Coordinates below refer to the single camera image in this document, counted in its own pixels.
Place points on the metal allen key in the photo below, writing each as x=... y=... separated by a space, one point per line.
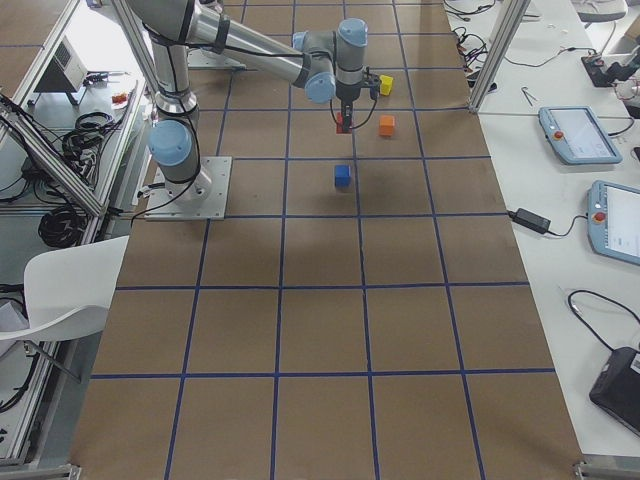
x=529 y=98

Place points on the black power adapter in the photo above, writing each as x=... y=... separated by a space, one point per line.
x=530 y=220

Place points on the near teach pendant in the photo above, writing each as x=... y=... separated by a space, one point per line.
x=613 y=221

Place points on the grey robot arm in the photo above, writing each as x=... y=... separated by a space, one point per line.
x=326 y=65

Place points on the black laptop device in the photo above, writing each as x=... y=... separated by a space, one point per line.
x=616 y=389

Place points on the teach pendant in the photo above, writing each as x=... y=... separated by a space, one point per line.
x=613 y=221
x=577 y=137

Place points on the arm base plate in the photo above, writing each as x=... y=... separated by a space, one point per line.
x=206 y=198
x=200 y=59

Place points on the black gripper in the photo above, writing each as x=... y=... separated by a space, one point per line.
x=347 y=94

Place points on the white chair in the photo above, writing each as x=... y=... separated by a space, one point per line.
x=68 y=292

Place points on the aluminium frame post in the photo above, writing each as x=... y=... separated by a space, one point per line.
x=504 y=30

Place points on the red wooden block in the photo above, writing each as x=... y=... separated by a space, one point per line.
x=343 y=126

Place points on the blue wooden block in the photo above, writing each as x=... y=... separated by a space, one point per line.
x=342 y=175

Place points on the far teach pendant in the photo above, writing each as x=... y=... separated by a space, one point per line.
x=577 y=137

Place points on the yellow wooden block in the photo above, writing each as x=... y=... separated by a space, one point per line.
x=386 y=85

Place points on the orange wooden block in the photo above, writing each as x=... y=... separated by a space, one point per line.
x=386 y=125

